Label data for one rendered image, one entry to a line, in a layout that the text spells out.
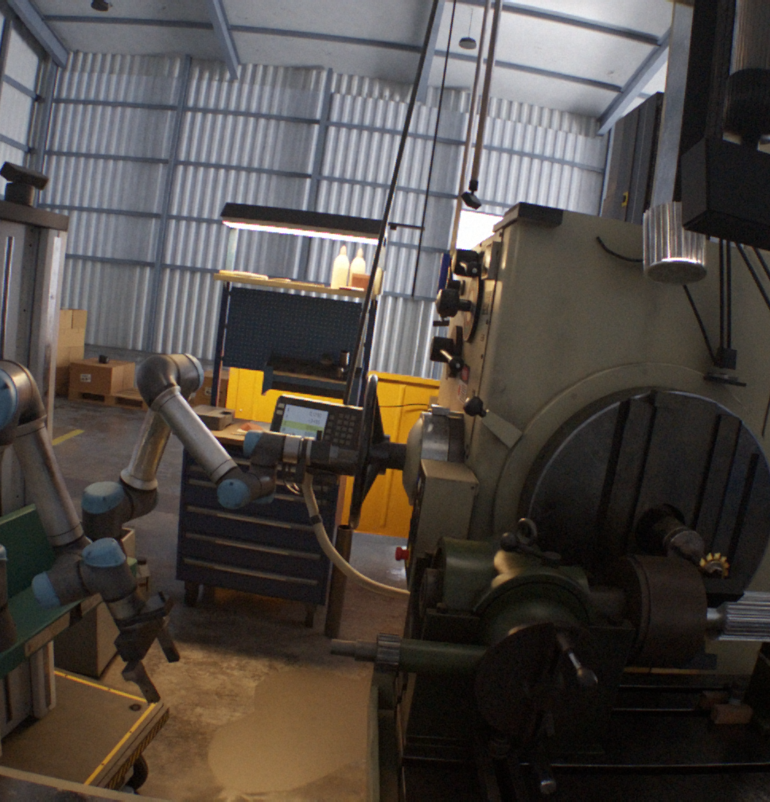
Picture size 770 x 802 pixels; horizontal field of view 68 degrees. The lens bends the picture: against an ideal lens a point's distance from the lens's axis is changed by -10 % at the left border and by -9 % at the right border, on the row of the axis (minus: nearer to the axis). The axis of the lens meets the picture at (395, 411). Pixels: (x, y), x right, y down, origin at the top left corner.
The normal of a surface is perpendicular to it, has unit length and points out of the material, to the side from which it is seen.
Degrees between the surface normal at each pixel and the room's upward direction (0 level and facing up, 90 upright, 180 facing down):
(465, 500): 90
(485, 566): 32
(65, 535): 83
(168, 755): 0
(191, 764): 0
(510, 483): 90
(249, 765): 0
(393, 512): 90
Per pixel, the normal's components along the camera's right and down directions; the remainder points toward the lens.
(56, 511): 0.59, 0.09
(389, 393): 0.04, 0.16
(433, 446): 0.10, -0.31
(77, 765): 0.15, -0.98
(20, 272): 0.98, 0.16
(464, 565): 0.14, -0.70
